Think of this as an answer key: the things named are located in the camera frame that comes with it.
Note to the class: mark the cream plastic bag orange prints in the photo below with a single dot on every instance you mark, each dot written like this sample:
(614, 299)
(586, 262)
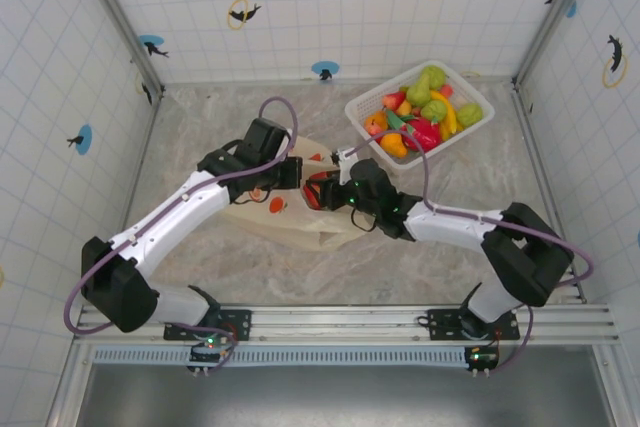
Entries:
(305, 234)

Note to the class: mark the white plastic mesh basket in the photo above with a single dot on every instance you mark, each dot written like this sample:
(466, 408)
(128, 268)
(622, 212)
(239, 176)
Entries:
(370, 99)

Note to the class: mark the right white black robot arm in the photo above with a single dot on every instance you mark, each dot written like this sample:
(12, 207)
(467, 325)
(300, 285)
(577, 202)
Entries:
(530, 257)

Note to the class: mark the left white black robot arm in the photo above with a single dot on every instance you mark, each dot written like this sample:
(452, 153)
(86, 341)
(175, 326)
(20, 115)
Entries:
(165, 227)

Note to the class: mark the orange yellow fake mango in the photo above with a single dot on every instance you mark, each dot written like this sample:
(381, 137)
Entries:
(394, 144)

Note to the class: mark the round orange fake fruit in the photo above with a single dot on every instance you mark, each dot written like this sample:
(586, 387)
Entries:
(375, 123)

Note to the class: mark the yellow fake peach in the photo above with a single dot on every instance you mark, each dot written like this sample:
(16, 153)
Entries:
(404, 108)

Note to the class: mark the red yellow fake apple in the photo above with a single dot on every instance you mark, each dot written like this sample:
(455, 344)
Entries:
(395, 99)

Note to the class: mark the yellow fake banana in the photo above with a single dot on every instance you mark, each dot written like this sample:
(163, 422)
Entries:
(446, 114)

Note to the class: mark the green fake pear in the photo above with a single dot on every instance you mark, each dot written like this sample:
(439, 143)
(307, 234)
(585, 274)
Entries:
(417, 93)

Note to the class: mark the small red fake strawberry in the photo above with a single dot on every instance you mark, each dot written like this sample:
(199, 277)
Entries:
(446, 91)

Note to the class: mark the blue oval dolphin sticker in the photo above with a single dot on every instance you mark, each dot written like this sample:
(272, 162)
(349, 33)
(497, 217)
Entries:
(85, 139)
(150, 40)
(325, 67)

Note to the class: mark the marble pattern table cover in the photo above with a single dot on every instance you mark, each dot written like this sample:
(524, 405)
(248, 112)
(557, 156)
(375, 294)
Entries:
(300, 272)

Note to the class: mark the black mounting plate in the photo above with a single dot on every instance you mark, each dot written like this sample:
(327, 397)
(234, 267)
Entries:
(442, 322)
(240, 322)

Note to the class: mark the small controller board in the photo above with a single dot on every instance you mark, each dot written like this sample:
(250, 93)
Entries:
(482, 359)
(202, 354)

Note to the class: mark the grey metal panel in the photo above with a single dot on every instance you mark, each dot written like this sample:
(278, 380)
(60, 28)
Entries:
(325, 397)

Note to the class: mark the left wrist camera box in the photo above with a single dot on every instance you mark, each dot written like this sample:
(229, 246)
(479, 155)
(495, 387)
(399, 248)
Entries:
(288, 139)

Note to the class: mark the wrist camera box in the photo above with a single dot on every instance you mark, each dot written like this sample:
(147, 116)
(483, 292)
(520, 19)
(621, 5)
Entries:
(288, 139)
(344, 157)

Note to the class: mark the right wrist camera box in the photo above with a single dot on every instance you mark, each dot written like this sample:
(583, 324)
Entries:
(344, 157)

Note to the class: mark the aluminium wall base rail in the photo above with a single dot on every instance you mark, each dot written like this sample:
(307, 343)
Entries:
(240, 82)

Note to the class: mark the aluminium side rail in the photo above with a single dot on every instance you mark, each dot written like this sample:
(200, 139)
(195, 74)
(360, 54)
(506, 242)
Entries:
(142, 147)
(525, 112)

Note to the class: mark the aluminium corner post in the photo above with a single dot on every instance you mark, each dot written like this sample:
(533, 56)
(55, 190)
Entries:
(538, 47)
(120, 22)

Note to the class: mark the aluminium frame post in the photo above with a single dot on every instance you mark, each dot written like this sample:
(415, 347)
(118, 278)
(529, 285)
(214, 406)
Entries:
(612, 387)
(70, 387)

